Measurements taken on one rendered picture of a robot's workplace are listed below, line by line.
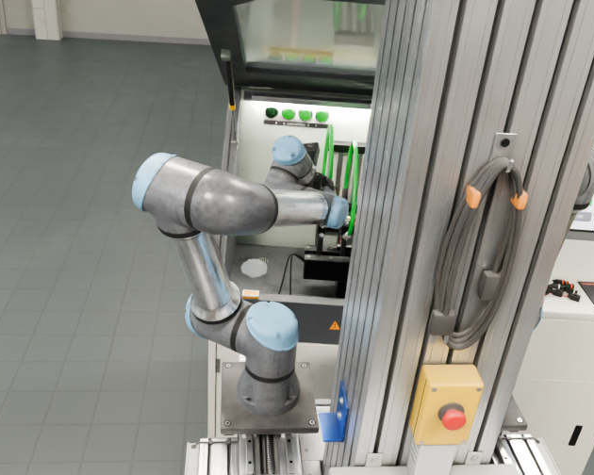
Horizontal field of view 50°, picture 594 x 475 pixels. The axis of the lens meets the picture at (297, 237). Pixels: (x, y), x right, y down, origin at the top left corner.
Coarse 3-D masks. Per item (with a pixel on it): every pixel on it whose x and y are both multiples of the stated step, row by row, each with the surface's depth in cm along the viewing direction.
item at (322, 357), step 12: (300, 348) 208; (312, 348) 208; (324, 348) 208; (336, 348) 208; (216, 360) 211; (228, 360) 211; (300, 360) 211; (312, 360) 211; (324, 360) 211; (336, 360) 211; (312, 372) 214; (324, 372) 214; (324, 384) 216; (216, 396) 220; (324, 396) 219; (216, 408) 222; (216, 420) 225; (216, 432) 228
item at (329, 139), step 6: (330, 126) 201; (330, 132) 198; (330, 138) 196; (330, 144) 194; (324, 150) 220; (330, 150) 193; (324, 156) 222; (330, 156) 192; (324, 162) 224; (330, 162) 191; (324, 168) 225; (330, 168) 190; (324, 174) 227; (330, 174) 190
